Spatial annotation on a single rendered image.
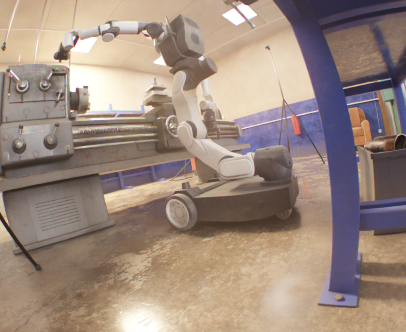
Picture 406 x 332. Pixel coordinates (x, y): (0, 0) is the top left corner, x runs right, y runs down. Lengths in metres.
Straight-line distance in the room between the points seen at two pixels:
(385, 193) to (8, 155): 1.78
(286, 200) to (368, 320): 0.66
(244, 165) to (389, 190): 0.67
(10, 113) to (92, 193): 0.85
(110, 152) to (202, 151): 0.82
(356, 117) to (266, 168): 3.87
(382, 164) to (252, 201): 0.57
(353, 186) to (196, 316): 0.44
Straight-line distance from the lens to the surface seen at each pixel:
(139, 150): 1.83
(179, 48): 1.35
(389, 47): 0.99
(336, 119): 0.41
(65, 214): 1.50
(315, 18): 0.47
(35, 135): 1.43
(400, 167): 0.75
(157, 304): 0.59
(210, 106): 1.48
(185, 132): 1.20
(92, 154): 1.65
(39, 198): 1.48
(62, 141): 1.43
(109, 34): 1.35
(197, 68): 1.26
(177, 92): 1.29
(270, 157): 1.00
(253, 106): 5.74
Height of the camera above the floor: 0.36
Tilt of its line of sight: 2 degrees down
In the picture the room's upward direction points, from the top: 10 degrees counter-clockwise
